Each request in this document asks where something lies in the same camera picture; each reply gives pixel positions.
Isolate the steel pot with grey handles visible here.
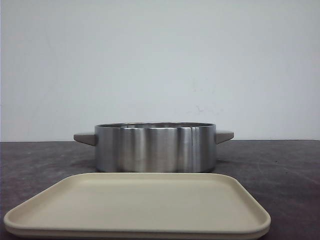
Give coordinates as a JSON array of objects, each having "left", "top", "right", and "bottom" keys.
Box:
[{"left": 73, "top": 122, "right": 235, "bottom": 173}]

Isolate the beige plastic tray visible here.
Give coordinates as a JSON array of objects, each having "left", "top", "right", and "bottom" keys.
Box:
[{"left": 3, "top": 173, "right": 271, "bottom": 240}]

